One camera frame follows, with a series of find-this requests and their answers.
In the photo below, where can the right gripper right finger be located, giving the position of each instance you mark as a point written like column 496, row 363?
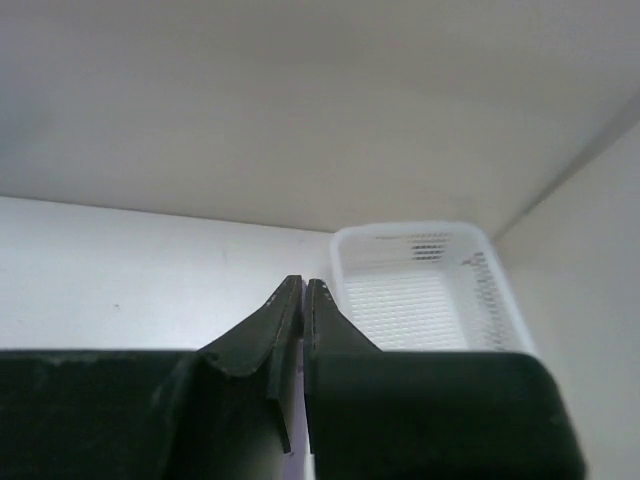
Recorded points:
column 375, row 414

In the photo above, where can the purple t shirt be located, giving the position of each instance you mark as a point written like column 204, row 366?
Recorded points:
column 299, row 462

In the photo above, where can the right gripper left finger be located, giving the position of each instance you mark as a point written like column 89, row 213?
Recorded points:
column 224, row 411

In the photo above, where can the white plastic basket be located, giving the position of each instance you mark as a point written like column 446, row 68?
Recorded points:
column 426, row 286

